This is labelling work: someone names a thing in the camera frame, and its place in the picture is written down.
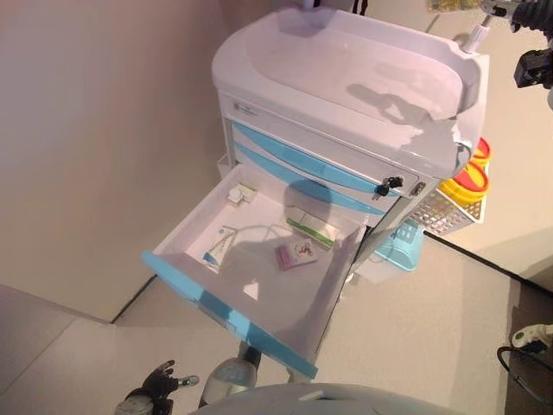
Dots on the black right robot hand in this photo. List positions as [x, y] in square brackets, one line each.
[531, 15]

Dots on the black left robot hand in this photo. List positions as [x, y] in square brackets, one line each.
[162, 382]

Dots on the blue front cart drawer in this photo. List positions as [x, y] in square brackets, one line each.
[302, 156]
[328, 188]
[268, 285]

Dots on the blue white medicine box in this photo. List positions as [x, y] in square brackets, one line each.
[219, 250]

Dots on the pink medicine box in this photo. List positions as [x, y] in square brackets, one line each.
[286, 258]

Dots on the small white medicine box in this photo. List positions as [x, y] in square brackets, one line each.
[239, 194]

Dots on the green white medicine box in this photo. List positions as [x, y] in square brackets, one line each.
[311, 229]

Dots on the white IV pole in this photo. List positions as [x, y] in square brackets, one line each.
[475, 36]

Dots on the yellow sharps container red lid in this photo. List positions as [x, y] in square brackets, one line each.
[484, 149]
[468, 179]

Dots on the grey robot torso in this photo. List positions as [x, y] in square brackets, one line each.
[324, 400]

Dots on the white card red print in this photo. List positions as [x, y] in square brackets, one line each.
[305, 250]

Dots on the white medical cart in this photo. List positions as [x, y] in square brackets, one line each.
[345, 73]

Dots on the silver cart latch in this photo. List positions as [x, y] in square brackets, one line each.
[418, 188]

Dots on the white plastic mesh basket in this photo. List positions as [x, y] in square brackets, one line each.
[449, 212]

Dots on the black cart keys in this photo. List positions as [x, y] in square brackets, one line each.
[385, 187]

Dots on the clear plastic bin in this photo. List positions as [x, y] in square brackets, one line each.
[371, 271]

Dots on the light blue waste bin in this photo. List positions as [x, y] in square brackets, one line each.
[399, 246]

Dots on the white bed caster wheel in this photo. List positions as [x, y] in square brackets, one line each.
[533, 335]

